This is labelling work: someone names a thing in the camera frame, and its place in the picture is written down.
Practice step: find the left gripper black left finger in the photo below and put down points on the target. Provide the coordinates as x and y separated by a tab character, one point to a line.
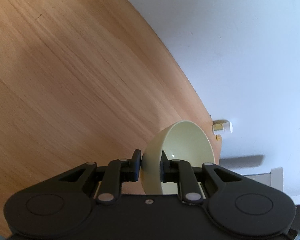
112	176

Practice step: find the white grey appliance cabinet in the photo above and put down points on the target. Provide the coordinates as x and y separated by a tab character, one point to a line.
274	179

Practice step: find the white pill jar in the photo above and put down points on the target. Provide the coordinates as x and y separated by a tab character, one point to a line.
221	127

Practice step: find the pale green ceramic bowl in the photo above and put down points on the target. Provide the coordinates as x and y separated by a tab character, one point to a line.
183	140

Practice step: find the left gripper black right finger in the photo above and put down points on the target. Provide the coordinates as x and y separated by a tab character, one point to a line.
181	173

